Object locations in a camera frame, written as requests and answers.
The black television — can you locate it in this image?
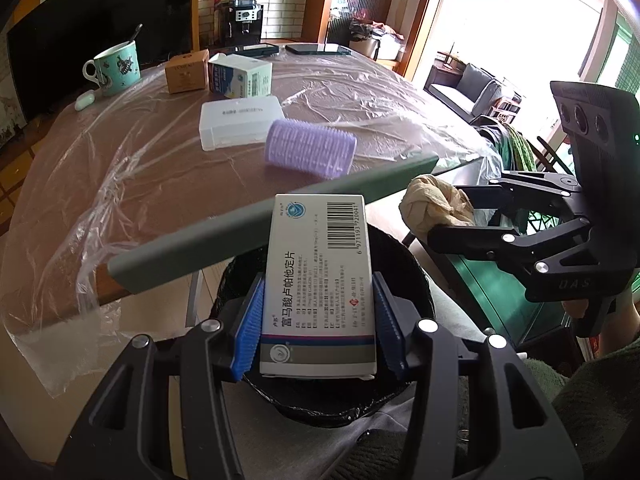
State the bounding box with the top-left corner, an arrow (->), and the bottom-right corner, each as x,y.
5,0 -> 196,121

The brown cardboard box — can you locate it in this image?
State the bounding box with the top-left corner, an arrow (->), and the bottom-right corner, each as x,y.
165,49 -> 211,95

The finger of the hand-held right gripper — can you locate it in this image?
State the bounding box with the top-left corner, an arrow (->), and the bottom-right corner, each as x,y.
452,170 -> 586,221
427,215 -> 593,273

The white plastic case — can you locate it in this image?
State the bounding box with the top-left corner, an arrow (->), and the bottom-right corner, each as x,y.
199,96 -> 284,152

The person's dark green clothing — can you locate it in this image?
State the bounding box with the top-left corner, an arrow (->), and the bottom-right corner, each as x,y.
330,345 -> 640,480

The green cabinet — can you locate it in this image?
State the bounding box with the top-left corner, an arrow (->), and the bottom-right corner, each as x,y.
445,240 -> 576,351

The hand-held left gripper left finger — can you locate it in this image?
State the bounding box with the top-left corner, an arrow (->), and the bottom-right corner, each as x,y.
70,274 -> 266,480

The person's right forearm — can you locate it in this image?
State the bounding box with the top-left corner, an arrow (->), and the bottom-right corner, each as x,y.
602,290 -> 640,361

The white medicine box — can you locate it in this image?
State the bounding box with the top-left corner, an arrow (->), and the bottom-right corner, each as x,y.
259,193 -> 379,380

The grey sofa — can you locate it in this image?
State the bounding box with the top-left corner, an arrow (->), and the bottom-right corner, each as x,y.
430,62 -> 503,121

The turquoise butterfly mug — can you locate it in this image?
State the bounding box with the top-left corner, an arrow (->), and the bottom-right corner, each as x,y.
82,41 -> 142,98

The beige cloth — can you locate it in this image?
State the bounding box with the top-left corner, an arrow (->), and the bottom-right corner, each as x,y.
400,173 -> 476,243

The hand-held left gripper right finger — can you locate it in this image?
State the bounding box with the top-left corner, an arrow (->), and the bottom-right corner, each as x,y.
371,271 -> 586,480

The green cloth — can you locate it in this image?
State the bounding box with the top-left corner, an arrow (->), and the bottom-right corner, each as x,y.
500,125 -> 536,176

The black trash bin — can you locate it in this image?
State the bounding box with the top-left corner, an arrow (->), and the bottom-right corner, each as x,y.
209,222 -> 437,428

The purple hair roller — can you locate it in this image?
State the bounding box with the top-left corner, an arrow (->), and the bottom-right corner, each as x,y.
264,120 -> 357,181

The wooden tv cabinet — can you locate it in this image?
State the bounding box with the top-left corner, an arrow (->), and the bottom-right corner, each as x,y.
0,130 -> 36,231

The blue medicine box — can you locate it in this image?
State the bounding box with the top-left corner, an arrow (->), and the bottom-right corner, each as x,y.
207,53 -> 274,100

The black coffee machine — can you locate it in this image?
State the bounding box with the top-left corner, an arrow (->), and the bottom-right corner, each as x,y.
220,2 -> 264,46

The beige bag with clothes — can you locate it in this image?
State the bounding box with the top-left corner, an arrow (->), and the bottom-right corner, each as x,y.
348,17 -> 405,61

